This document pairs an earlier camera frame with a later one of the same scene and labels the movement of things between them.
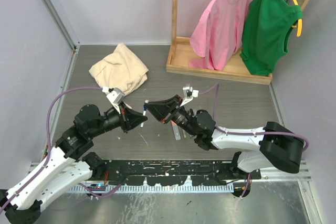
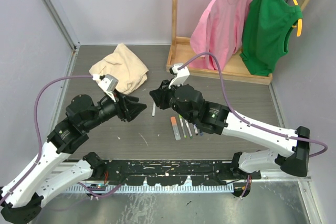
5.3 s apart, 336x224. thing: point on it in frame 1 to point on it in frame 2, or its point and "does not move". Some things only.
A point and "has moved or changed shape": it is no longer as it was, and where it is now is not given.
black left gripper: x=128 y=118 to x=126 y=109
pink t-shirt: x=218 y=32 does not move
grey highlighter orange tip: x=176 y=130 does not move
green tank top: x=270 y=16 does not move
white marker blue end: x=144 y=114 has moved or changed shape
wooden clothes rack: x=180 y=56 does not move
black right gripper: x=161 y=109 to x=160 y=95
